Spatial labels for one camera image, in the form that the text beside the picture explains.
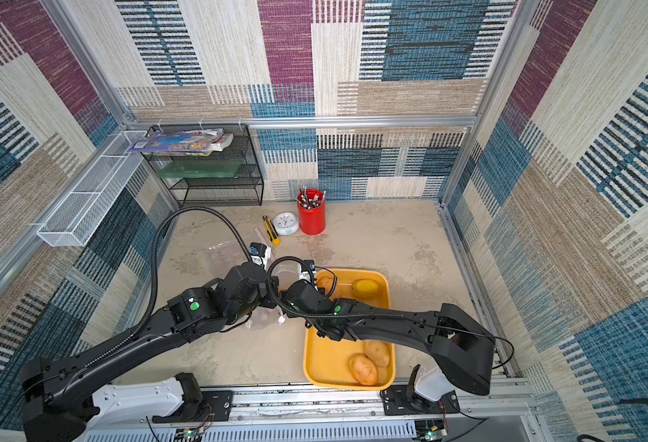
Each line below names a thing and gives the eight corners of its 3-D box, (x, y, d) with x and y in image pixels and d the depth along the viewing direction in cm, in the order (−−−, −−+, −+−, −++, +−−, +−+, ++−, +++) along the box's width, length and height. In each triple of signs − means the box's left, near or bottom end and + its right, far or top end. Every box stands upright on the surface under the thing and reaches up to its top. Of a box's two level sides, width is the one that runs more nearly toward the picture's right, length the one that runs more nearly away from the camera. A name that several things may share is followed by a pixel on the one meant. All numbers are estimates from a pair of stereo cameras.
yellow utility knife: (272, 247, 108) (271, 244, 106) (261, 221, 117) (260, 217, 115) (282, 243, 109) (281, 240, 108) (270, 217, 118) (269, 214, 116)
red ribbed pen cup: (297, 233, 113) (293, 204, 100) (303, 216, 119) (300, 186, 106) (321, 237, 112) (321, 208, 99) (326, 220, 117) (326, 190, 105)
